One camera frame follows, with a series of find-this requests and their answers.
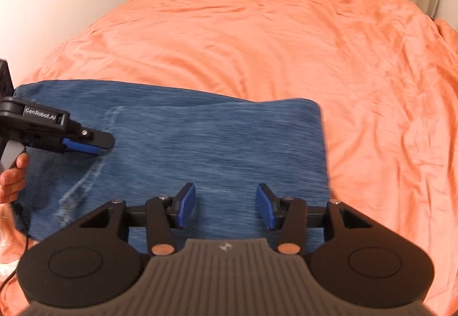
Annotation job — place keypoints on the crumpled orange duvet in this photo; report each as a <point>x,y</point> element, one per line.
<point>449,48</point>

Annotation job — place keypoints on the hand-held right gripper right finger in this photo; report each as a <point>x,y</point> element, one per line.
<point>264,207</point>

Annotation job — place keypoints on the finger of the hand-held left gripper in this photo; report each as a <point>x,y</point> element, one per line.
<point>96,139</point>

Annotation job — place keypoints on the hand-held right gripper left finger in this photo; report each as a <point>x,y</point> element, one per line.
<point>188,206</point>

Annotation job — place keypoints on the orange bed sheet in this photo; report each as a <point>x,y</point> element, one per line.
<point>272,44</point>

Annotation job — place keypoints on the person's left hand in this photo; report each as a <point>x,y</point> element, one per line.
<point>12,182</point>

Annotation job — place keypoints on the blue denim pants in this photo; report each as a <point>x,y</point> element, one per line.
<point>214,144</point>

